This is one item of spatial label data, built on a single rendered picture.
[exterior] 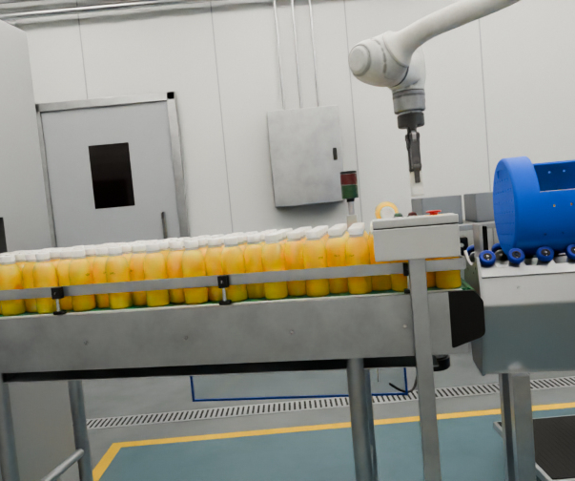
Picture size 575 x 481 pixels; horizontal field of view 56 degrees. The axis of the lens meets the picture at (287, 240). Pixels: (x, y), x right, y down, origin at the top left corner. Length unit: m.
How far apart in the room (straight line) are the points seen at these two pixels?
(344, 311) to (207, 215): 3.52
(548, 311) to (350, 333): 0.53
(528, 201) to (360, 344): 0.58
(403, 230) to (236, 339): 0.55
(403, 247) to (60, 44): 4.45
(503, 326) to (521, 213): 0.31
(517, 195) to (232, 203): 3.56
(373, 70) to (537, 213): 0.57
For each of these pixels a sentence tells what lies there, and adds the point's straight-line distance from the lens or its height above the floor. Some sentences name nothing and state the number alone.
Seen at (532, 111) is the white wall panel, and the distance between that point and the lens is 5.36.
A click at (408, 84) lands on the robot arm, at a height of 1.45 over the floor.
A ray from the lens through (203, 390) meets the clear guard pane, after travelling 2.16.
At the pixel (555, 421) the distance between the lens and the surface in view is 2.68.
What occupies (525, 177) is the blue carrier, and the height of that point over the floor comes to 1.17.
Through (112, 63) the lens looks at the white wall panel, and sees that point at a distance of 5.22.
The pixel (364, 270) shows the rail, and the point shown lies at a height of 0.96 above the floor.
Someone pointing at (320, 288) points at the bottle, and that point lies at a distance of 1.50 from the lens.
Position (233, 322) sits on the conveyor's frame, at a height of 0.85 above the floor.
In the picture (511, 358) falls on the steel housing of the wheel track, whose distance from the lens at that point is 1.69.
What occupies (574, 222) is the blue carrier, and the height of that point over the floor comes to 1.04.
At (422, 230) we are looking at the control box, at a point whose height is 1.07.
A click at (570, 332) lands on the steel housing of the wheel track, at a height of 0.75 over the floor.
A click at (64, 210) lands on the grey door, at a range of 5.17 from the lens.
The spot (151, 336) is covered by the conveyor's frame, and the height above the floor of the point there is 0.82.
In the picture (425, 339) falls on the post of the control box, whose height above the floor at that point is 0.80.
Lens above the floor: 1.16
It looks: 4 degrees down
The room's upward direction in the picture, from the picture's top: 5 degrees counter-clockwise
